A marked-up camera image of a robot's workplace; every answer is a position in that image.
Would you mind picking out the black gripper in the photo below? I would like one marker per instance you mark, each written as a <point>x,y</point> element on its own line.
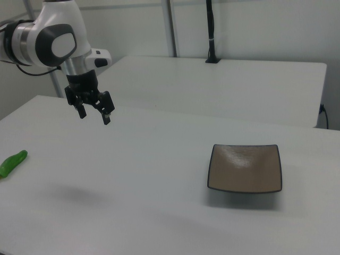
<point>83,81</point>

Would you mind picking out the green chili pepper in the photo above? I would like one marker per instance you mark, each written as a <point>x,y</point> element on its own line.
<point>12,163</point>

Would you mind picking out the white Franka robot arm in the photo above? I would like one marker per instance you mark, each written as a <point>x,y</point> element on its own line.
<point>47,32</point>

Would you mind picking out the square brown ceramic plate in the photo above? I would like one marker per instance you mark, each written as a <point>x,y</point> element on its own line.
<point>244,170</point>

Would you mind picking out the white background table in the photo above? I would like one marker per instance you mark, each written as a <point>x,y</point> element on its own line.
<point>212,87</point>

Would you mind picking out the vertical metal frame post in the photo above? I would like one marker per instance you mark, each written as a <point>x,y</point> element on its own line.
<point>172,26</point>

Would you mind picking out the black camera stand pole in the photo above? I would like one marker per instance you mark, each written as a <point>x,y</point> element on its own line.
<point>211,32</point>

